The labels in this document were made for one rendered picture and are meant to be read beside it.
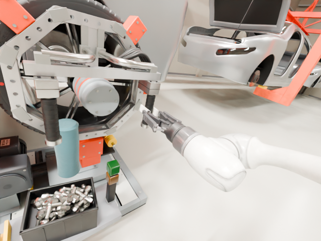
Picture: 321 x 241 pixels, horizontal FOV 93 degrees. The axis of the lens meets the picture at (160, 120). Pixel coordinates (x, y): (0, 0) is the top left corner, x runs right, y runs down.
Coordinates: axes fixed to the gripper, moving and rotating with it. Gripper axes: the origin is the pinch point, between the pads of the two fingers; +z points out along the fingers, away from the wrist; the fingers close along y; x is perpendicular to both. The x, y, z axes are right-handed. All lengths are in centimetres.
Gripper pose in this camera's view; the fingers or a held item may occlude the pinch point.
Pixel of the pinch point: (148, 110)
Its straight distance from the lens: 65.4
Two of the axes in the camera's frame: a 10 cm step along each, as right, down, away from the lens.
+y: 7.8, -1.2, 6.1
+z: -5.9, -4.8, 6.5
